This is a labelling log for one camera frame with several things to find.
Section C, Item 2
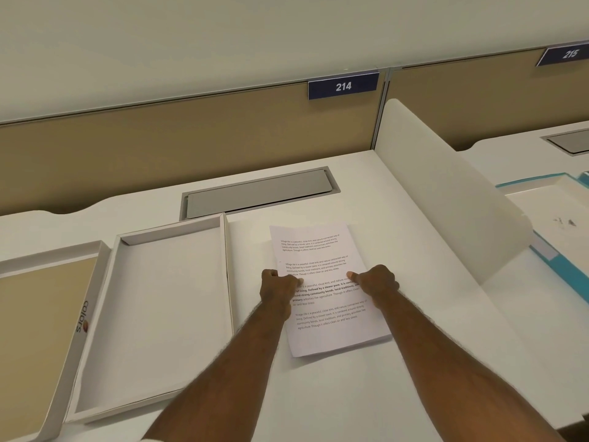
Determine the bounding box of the person's right hand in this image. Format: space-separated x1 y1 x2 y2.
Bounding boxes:
346 264 400 312

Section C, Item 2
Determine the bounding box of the person's left hand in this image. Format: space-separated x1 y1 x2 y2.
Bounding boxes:
259 269 305 319

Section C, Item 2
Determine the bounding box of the white box with tan inside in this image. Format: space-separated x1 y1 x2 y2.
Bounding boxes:
0 240 111 442

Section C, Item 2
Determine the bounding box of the teal and white box tray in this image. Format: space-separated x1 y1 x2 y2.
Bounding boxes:
495 172 589 304

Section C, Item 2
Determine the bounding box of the empty white box lid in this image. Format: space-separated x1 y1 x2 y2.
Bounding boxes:
64 213 236 425

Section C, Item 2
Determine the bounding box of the person's right forearm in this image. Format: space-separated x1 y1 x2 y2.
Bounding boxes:
371 291 568 442

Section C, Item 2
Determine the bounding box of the person's left forearm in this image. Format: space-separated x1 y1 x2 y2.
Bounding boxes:
142 301 295 442

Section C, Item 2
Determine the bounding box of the tan partition panel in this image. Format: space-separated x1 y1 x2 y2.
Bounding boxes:
0 71 388 217
386 40 589 153

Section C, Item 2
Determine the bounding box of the blue number sign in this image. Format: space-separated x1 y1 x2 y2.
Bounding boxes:
308 71 380 101
536 45 589 68

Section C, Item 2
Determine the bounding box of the printed white paper sheet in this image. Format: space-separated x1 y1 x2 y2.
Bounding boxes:
269 224 393 359

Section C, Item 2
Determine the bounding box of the grey desk cable hatch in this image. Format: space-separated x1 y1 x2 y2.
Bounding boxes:
541 129 589 156
179 166 341 222

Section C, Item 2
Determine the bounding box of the white desk divider panel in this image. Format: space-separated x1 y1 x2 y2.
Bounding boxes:
373 98 534 286

